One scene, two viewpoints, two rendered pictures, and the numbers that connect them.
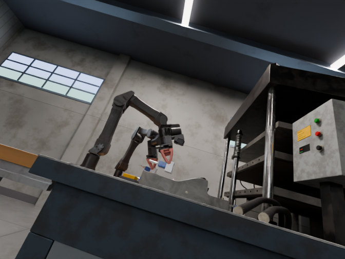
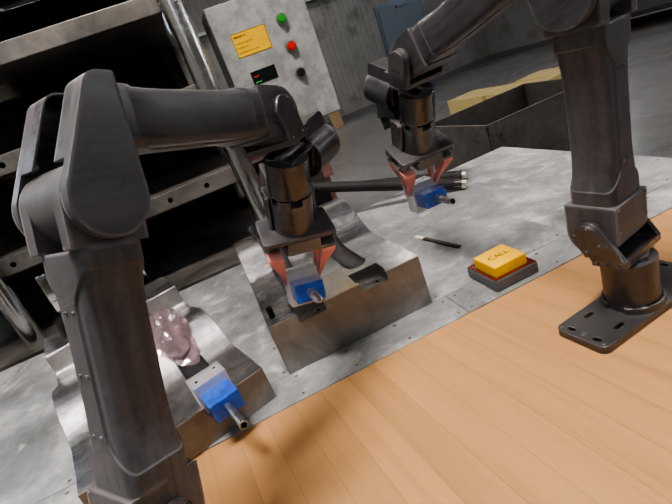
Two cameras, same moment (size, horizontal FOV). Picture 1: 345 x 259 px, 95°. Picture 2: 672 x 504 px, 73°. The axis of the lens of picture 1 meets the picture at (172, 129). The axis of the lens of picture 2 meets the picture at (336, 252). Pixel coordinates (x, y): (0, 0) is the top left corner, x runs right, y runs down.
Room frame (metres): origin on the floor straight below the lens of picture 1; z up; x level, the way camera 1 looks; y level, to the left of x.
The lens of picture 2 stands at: (1.27, 0.68, 1.19)
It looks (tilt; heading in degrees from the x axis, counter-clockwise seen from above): 21 degrees down; 252
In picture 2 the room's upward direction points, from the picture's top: 21 degrees counter-clockwise
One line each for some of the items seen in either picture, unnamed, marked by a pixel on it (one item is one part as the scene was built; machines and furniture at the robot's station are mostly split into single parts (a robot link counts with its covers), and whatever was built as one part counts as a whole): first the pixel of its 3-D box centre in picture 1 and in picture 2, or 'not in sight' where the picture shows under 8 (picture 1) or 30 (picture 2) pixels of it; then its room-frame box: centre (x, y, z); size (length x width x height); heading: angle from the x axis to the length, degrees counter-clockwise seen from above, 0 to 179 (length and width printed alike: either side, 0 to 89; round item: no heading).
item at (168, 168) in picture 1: (160, 164); (433, 197); (0.84, 0.00, 0.93); 0.13 x 0.05 x 0.05; 82
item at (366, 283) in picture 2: not in sight; (370, 283); (1.03, 0.06, 0.87); 0.05 x 0.05 x 0.04; 83
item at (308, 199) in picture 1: (280, 203); (82, 222); (1.52, -1.17, 1.02); 1.10 x 0.74 x 0.05; 173
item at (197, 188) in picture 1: (183, 187); (310, 259); (1.05, -0.17, 0.87); 0.50 x 0.26 x 0.14; 83
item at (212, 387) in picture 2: not in sight; (225, 403); (1.31, 0.12, 0.86); 0.13 x 0.05 x 0.05; 100
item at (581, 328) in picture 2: (90, 162); (630, 279); (0.81, 0.33, 0.84); 0.20 x 0.07 x 0.08; 179
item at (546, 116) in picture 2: not in sight; (517, 148); (-0.96, -1.65, 0.32); 0.92 x 0.76 x 0.64; 177
